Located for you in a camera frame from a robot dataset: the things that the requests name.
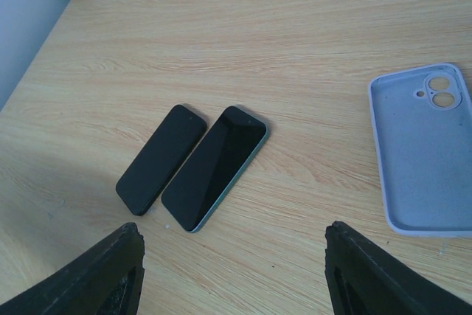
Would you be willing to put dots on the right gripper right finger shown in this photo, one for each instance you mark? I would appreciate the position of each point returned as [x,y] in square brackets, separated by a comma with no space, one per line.
[364,279]

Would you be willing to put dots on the teal phone black screen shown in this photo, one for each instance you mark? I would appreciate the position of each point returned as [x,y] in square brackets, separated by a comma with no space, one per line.
[213,167]

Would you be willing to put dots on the lilac phone case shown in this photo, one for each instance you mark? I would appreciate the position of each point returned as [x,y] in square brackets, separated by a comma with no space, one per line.
[421,122]

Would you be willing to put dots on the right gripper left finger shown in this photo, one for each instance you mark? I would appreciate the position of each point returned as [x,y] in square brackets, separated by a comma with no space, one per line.
[106,279]

